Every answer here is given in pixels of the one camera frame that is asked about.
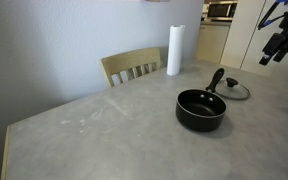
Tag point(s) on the light wooden slatted chair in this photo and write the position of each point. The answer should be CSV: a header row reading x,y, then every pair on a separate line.
x,y
130,60

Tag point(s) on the tall white cabinet doors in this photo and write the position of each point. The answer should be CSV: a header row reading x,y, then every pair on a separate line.
x,y
247,33

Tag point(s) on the white paper towel roll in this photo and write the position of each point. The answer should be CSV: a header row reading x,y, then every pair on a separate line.
x,y
175,50

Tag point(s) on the glass lid with black knob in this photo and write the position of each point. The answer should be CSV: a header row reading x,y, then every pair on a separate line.
x,y
239,90

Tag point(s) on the microwave oven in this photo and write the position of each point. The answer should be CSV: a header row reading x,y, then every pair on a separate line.
x,y
220,10

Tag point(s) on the beige kitchen cabinet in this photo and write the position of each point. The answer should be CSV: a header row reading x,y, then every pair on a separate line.
x,y
212,41

